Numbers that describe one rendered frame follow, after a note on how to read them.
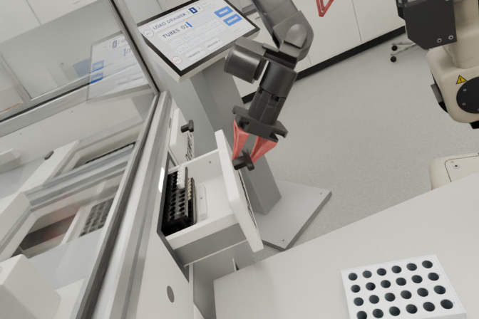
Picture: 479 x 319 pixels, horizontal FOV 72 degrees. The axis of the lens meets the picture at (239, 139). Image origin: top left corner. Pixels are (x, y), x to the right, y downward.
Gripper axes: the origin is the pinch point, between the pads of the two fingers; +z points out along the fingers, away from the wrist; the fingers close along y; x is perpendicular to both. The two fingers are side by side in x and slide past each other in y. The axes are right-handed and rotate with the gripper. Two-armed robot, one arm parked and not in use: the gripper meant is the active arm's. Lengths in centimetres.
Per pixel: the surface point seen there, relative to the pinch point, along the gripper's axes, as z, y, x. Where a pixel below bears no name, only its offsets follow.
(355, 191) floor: 32, -96, -86
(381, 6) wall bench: -98, -174, -298
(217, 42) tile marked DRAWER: -13, 2, -91
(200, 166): 7.9, 5.6, -8.4
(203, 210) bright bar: 10.7, 4.6, 4.4
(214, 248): 10.0, 3.6, 15.8
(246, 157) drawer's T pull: -2.0, 0.6, 3.2
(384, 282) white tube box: -0.7, -15.2, 28.7
